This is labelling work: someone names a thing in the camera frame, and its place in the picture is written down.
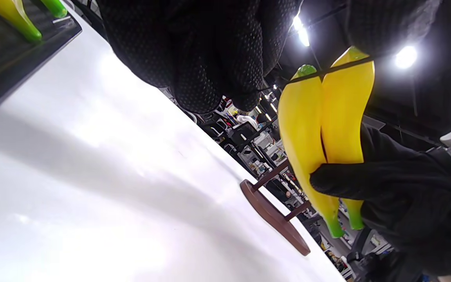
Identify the yellow plastic banana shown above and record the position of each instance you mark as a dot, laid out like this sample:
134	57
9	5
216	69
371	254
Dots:
300	129
345	109
55	7
18	21

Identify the black plastic tray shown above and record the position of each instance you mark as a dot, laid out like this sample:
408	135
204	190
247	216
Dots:
2	58

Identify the black elastic band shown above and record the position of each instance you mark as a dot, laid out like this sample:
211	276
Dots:
327	71

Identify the brown wooden hook stand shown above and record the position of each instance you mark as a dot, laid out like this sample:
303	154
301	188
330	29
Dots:
276	219

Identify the person's right hand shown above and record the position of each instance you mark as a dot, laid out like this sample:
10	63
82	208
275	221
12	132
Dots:
405	196

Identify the person's left hand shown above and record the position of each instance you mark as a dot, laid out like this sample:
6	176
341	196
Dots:
210	47

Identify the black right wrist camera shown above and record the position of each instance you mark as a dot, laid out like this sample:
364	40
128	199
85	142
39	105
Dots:
374	262

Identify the long ceiling light strip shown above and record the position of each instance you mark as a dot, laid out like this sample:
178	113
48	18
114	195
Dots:
405	57
301	30

